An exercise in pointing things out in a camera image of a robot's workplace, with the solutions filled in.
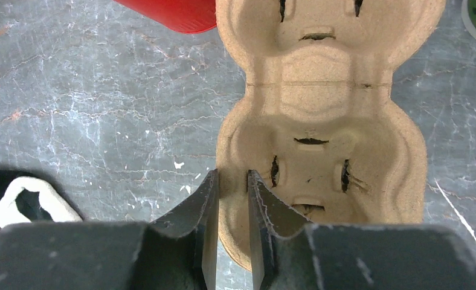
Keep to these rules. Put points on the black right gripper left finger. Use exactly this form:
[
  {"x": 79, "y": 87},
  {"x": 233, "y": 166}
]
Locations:
[{"x": 176, "y": 251}]

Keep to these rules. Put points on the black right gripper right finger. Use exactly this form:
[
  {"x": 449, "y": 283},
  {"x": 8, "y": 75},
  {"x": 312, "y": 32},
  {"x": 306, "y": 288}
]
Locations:
[{"x": 290, "y": 252}]

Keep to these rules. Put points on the brown pulp cup carrier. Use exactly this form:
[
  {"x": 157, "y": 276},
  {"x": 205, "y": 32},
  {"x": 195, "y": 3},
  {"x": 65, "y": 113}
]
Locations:
[{"x": 317, "y": 120}]

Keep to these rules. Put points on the black white striped cloth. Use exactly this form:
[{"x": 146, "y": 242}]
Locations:
[{"x": 26, "y": 198}]

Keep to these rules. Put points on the red straw holder cup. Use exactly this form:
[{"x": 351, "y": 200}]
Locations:
[{"x": 182, "y": 16}]

